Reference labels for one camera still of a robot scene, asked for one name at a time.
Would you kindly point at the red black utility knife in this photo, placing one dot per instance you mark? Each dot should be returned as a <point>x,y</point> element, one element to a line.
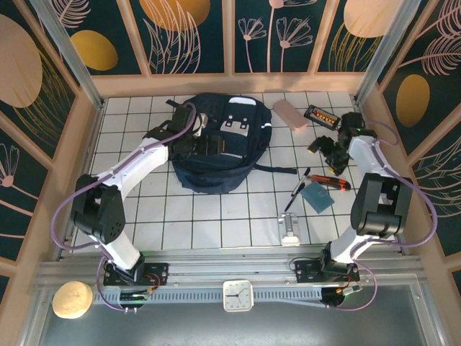
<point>336,184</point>

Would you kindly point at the navy blue backpack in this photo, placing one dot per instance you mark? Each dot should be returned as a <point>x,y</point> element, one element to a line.
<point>201,176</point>

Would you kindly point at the small teal notebook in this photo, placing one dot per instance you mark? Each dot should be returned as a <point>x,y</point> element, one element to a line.
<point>317,197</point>

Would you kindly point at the pink pencil case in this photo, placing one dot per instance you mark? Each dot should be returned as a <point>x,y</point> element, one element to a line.
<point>290,116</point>

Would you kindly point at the black pen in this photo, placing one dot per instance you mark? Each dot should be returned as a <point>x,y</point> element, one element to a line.
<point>297,189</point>

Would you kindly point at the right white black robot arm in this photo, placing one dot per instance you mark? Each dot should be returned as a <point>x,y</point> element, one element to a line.
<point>363,158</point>

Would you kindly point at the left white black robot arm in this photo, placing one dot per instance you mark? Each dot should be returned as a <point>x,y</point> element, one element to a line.
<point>140,166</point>

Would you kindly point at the black device orange display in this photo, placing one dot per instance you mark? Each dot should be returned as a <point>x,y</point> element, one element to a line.
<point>321,116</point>

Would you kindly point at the right controller circuit board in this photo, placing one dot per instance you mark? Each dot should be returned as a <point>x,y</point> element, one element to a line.
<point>347,290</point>

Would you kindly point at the controller circuit board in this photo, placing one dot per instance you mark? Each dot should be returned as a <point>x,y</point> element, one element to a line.
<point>135,295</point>
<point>347,290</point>

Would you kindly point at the white square clock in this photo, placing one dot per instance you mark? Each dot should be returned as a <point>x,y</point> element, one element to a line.
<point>238,295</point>

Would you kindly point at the left controller circuit board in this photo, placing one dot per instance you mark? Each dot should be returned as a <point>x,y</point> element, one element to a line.
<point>135,295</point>

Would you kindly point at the round yellow sponge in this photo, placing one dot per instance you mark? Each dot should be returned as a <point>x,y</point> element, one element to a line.
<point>72,300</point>

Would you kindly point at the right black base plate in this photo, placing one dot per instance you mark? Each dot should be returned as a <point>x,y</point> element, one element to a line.
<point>306,270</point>

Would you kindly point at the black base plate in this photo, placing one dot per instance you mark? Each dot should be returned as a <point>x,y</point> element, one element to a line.
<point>160,274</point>
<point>306,270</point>

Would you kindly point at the aluminium frame post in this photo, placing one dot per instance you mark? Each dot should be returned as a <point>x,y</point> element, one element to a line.
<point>68,54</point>
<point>385,50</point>

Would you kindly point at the aluminium mounting rail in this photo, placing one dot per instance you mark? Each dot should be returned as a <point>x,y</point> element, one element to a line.
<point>230,268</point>

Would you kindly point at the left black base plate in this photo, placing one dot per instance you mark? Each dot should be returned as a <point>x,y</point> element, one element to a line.
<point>160,274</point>

